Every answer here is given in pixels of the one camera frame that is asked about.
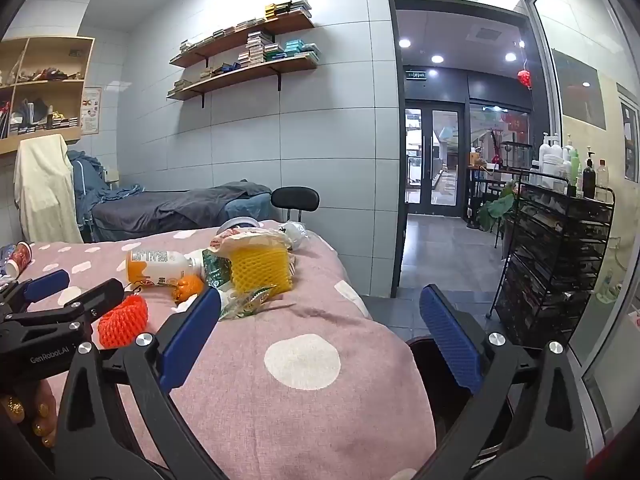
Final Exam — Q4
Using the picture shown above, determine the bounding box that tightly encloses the person's left hand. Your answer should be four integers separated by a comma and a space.
0, 379, 63, 461

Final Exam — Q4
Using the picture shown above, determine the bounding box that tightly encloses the blue-grey cloth pile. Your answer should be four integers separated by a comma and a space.
67, 150, 146, 242

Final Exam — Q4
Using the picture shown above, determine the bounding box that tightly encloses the wooden wall shelf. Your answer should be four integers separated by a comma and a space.
169, 10, 316, 68
166, 52, 319, 109

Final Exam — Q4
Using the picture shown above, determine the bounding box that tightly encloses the cream towel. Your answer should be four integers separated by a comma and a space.
13, 134, 84, 245

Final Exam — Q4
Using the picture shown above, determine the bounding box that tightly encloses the glass double door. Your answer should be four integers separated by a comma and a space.
405, 100, 467, 218

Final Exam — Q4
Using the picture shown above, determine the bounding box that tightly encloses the green potted plant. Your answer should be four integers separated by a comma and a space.
477, 182, 521, 235

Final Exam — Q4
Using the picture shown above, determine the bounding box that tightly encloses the red foam fruit net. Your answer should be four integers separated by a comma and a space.
97, 295, 149, 348

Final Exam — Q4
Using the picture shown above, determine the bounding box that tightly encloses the clear plastic food bag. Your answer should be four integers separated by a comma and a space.
209, 226, 293, 256

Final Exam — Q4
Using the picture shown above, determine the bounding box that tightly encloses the wrinkled orange citrus fruit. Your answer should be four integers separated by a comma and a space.
172, 275, 206, 304

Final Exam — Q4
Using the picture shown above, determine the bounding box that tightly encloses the lower wall shelf with books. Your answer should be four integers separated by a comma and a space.
167, 30, 321, 98

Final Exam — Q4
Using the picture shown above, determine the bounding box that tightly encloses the grey blanket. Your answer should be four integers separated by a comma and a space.
92, 180, 273, 243

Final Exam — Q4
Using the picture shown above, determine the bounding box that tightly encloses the wall poster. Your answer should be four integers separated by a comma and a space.
80, 87, 103, 136

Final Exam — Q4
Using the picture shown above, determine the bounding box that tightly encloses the orange juice bottle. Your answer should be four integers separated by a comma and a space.
126, 249, 203, 285

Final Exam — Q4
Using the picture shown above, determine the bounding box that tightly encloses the wooden wall cabinet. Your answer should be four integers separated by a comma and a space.
0, 36, 96, 156

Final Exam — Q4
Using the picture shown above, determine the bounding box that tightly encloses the yellow foam fruit net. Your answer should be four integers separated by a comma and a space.
227, 244, 294, 295

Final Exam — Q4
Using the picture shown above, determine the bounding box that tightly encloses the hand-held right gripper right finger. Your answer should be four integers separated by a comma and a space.
415, 284, 589, 480

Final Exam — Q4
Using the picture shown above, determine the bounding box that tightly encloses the black side table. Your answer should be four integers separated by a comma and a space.
467, 162, 531, 221

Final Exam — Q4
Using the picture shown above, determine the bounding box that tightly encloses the row of stacked books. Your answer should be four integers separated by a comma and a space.
178, 0, 313, 53

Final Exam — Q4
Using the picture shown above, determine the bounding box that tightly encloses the black chair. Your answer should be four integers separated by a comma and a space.
270, 186, 321, 224

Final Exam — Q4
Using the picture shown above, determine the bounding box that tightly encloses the dark wall picture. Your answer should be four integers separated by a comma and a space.
551, 49, 607, 132

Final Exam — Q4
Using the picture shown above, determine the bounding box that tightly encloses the red paper cup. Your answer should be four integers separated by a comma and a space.
0, 241, 35, 280

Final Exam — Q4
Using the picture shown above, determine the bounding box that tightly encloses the black wire rack cart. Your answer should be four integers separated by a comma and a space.
487, 170, 616, 348

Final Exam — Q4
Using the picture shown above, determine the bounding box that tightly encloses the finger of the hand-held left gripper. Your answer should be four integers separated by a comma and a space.
0, 269, 71, 313
10, 278, 125, 330

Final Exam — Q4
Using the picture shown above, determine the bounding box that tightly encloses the black door frame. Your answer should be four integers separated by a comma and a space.
387, 0, 538, 301

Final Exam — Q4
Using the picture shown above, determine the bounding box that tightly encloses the pink dotted blanket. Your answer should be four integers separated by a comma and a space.
0, 219, 438, 480

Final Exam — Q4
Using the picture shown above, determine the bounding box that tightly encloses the red vase with sticks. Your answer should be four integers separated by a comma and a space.
487, 127, 504, 166

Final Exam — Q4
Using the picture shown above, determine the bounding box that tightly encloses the green foil wrapper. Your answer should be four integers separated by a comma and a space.
219, 285, 279, 321

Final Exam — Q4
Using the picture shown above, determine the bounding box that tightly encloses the dark trash bin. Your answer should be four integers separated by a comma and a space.
404, 332, 518, 466

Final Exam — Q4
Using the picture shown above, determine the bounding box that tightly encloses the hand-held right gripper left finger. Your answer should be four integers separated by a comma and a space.
55, 287, 228, 480

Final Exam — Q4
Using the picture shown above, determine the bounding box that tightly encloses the cluster of toiletry bottles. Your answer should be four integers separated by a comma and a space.
530, 131, 612, 202

